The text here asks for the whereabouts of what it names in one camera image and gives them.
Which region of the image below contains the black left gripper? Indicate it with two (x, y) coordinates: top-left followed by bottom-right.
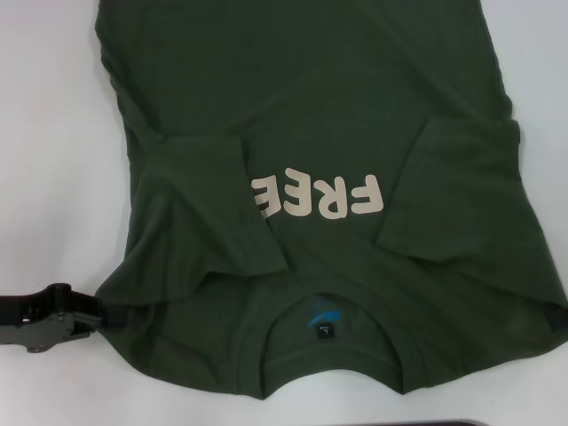
(0, 283), (130, 354)

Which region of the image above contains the dark green printed t-shirt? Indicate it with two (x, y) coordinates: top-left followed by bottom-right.
(93, 0), (568, 383)

